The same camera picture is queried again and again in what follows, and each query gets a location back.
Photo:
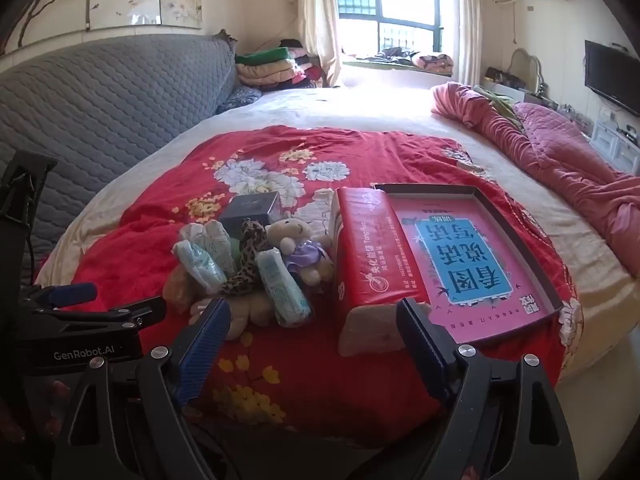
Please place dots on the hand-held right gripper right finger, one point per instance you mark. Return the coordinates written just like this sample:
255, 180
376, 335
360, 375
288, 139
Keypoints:
422, 350

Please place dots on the white drawer cabinet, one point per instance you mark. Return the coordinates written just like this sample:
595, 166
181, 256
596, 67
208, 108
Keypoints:
617, 140

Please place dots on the light blue wrapped pad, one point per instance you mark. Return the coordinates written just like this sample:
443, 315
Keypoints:
200, 266
282, 285

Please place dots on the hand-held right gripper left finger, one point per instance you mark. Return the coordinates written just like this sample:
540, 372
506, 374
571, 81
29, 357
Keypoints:
207, 350

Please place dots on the beige teddy bear purple dress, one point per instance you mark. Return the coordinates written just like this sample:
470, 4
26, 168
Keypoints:
290, 232

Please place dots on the person's left hand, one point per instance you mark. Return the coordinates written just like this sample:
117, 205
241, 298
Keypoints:
52, 410

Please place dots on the black television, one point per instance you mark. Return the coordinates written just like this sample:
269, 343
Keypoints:
610, 75

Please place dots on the dark clothes on sill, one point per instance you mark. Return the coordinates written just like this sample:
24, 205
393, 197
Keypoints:
395, 54

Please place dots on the barred window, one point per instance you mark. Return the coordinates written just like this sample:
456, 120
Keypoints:
385, 5

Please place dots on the cream plush toy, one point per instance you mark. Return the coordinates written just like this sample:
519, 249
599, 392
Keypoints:
250, 310

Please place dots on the pink book with blue label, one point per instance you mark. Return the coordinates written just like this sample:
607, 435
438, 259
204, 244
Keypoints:
450, 260

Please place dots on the dark floral pillow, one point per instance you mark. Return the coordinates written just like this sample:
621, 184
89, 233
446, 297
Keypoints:
240, 97

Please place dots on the bed with cream sheet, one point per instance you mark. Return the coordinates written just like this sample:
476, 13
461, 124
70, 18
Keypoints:
360, 110

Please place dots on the red floral blanket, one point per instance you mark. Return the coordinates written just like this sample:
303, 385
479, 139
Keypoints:
300, 385

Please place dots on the leopard print scrunchie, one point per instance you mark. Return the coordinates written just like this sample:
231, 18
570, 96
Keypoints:
247, 260

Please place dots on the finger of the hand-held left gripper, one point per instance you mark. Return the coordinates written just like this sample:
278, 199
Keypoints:
120, 316
75, 292

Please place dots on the white vanity with mirror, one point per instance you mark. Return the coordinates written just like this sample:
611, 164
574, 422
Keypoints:
525, 67

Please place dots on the white floral scrunchie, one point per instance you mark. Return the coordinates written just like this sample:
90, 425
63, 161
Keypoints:
215, 237

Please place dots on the stack of folded clothes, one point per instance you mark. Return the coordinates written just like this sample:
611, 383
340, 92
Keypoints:
265, 67

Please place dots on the pink quilt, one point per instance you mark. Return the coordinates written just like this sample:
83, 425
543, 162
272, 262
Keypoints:
560, 160

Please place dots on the red tissue pack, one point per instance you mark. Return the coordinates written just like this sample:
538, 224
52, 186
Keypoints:
370, 260

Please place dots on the green cloth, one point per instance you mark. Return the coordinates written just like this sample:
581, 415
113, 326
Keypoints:
500, 102

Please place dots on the black box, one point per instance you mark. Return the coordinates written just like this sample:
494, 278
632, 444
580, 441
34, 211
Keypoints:
250, 207

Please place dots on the cream curtain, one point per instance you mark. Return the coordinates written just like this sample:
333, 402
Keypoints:
465, 15
317, 20

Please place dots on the grey quilted headboard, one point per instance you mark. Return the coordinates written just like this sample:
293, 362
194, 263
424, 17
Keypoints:
100, 100

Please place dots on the patterned blanket on sill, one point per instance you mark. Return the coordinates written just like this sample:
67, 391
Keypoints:
435, 62

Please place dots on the brown cardboard box tray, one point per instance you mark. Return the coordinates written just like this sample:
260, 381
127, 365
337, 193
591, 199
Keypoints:
520, 255

